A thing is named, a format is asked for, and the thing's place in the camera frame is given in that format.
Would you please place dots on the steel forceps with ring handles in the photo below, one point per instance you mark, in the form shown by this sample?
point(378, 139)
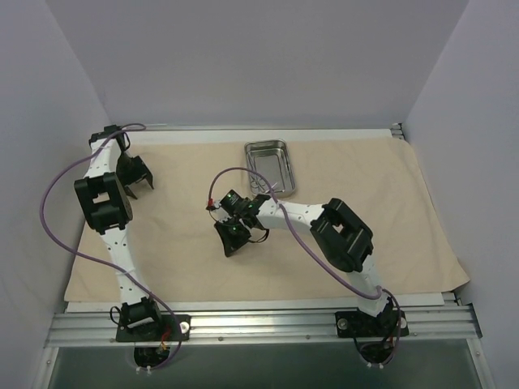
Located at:
point(269, 180)

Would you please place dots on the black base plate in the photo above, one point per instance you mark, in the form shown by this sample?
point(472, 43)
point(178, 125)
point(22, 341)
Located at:
point(148, 330)
point(356, 324)

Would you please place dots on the aluminium rail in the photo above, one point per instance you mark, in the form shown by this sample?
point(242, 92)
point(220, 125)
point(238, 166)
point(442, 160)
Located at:
point(258, 126)
point(265, 327)

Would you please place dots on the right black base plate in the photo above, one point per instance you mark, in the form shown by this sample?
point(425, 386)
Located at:
point(356, 324)

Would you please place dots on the front aluminium rail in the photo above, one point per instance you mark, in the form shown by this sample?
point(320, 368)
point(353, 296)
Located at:
point(265, 327)

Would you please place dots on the steel instrument tray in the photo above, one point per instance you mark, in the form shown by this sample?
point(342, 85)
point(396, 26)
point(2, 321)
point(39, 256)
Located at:
point(272, 159)

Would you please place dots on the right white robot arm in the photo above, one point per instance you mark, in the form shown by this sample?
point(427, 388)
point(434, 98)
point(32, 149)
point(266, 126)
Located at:
point(331, 233)

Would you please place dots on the steel surgical scissors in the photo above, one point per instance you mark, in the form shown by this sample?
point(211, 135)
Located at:
point(257, 184)

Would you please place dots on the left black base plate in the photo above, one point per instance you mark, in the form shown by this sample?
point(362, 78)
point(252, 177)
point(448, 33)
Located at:
point(148, 330)

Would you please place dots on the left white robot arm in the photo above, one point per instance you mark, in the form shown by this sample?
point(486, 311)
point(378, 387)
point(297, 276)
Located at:
point(104, 194)

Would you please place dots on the back aluminium rail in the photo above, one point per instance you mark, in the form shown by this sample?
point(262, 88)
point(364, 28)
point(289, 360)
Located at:
point(258, 126)

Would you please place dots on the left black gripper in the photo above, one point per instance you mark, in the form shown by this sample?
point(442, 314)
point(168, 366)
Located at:
point(132, 173)

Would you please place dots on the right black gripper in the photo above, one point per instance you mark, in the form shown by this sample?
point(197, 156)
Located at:
point(232, 228)

